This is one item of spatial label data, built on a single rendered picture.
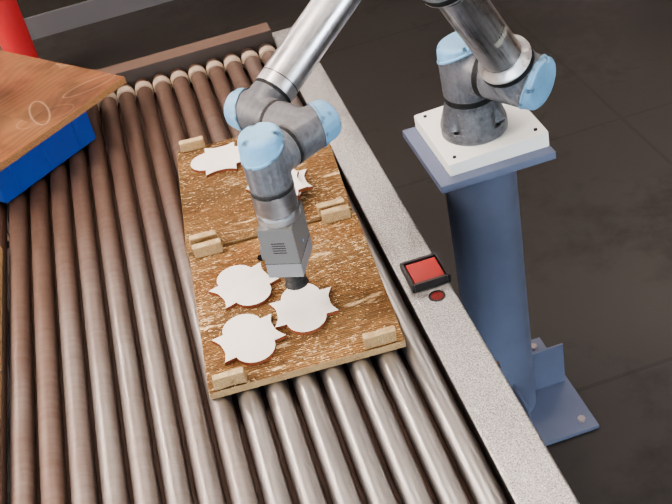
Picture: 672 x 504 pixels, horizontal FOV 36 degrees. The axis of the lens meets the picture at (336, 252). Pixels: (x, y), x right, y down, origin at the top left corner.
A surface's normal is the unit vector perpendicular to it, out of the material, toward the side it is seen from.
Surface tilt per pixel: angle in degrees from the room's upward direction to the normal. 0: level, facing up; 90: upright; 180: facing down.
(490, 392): 0
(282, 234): 90
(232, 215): 0
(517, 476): 0
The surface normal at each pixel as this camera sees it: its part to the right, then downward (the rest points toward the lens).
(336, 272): -0.18, -0.78
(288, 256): -0.17, 0.62
